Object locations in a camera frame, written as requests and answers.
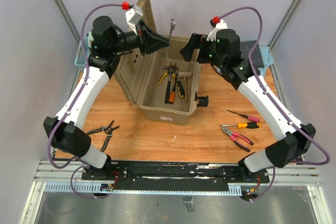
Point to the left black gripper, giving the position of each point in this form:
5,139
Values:
150,43

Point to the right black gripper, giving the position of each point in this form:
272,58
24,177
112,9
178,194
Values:
195,43

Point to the silver open-end wrench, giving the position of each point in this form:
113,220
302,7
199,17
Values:
172,27

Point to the yellow black handled pliers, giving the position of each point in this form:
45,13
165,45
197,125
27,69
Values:
165,75

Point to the small claw hammer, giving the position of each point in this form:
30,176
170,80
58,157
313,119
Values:
168,89

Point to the tan plastic tool box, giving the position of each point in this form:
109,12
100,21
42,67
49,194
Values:
138,78

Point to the red black thin screwdriver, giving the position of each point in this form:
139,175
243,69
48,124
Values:
248,117

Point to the black yellow handled screwdriver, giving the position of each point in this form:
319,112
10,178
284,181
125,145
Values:
180,88

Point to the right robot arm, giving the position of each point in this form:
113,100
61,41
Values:
293,138

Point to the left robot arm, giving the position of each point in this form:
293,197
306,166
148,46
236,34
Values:
109,43

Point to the dark grey checked cloth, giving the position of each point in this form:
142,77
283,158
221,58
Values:
256,56

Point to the blue plastic basket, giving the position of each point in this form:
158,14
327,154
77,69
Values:
79,59

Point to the light blue folded cloth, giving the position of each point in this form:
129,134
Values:
267,59

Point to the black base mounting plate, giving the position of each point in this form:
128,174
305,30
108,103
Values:
174,176

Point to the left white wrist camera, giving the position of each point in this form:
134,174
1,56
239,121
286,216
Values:
133,15

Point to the red handled pliers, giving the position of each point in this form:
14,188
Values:
234,136

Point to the blue slotted cable duct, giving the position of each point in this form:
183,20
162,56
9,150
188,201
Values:
65,187

